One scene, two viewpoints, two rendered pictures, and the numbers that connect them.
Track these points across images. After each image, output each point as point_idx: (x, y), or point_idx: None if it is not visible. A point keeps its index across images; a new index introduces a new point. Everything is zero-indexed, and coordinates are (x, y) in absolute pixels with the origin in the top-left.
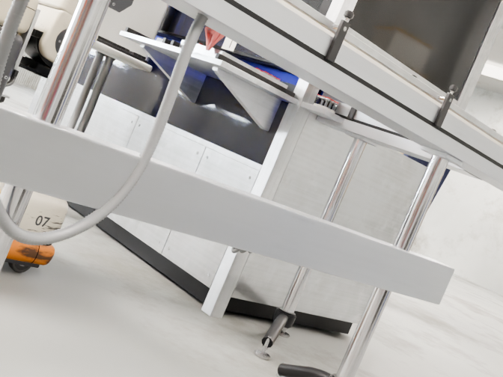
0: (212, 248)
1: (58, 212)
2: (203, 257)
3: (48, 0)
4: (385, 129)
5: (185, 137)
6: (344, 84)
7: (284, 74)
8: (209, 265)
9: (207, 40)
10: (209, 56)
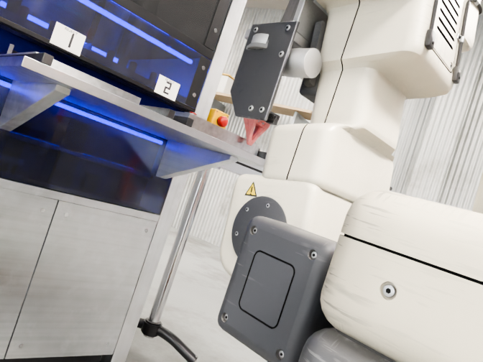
0: (107, 316)
1: None
2: (95, 330)
3: (364, 194)
4: (242, 162)
5: (1, 187)
6: None
7: (141, 96)
8: (106, 334)
9: (252, 133)
10: (242, 149)
